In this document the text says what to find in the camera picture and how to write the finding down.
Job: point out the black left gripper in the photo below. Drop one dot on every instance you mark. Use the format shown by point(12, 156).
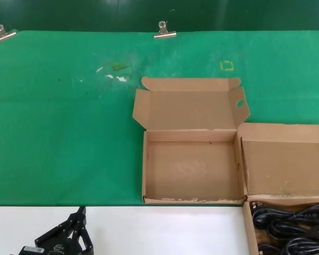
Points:
point(58, 247)

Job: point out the open cardboard box with hole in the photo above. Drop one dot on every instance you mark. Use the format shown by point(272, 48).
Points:
point(191, 170)

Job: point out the green table cloth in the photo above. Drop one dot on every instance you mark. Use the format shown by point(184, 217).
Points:
point(63, 132)

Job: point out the silver metal binder clip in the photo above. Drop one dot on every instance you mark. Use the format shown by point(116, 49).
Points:
point(164, 34)
point(2, 35)

